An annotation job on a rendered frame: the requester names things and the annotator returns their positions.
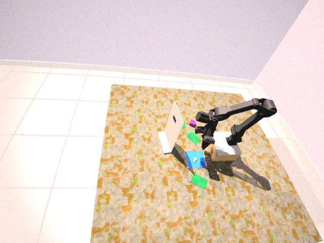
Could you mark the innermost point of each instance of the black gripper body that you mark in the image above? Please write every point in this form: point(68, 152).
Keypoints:
point(208, 137)

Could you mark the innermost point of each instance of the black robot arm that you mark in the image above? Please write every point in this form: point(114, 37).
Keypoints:
point(265, 109)

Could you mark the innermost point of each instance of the small magenta cube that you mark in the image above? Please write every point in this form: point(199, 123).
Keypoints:
point(192, 123)

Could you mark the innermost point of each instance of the green rectangular block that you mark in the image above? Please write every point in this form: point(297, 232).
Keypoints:
point(193, 137)

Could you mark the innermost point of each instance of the grey panel with socket openings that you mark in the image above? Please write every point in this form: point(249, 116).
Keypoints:
point(173, 128)

